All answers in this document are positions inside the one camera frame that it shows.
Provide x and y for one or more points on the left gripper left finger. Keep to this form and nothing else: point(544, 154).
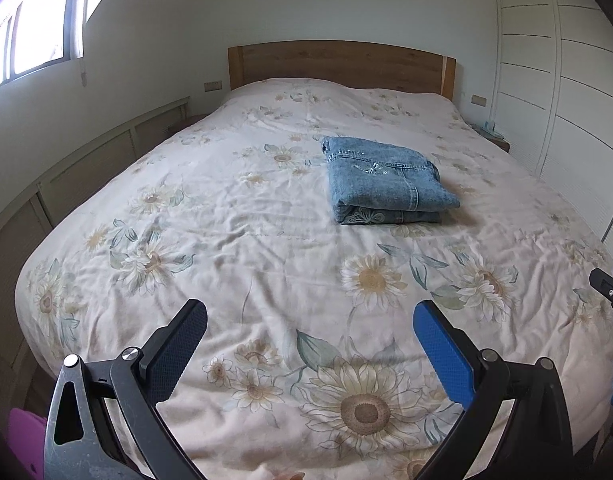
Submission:
point(80, 440)

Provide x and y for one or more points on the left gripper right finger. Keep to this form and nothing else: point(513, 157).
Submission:
point(536, 442)

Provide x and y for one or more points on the blue denim jacket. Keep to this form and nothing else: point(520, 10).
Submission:
point(377, 183)

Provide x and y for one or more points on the purple plastic stool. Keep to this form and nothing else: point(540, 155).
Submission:
point(25, 437)

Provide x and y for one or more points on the wooden nightstand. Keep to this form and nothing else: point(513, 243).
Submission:
point(493, 137)

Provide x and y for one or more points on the white louvered wardrobe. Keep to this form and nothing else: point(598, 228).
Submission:
point(553, 100)

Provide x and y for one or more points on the floral pink bed quilt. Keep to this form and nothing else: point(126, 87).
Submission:
point(310, 366)

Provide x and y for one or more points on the wooden headboard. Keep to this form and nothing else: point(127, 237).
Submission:
point(354, 64)

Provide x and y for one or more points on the beige low wall cabinet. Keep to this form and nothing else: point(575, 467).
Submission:
point(48, 200)

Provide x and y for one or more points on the beige wall socket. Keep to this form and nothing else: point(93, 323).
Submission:
point(210, 86)
point(479, 100)

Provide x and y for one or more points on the window with frame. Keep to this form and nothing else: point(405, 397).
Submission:
point(35, 34)

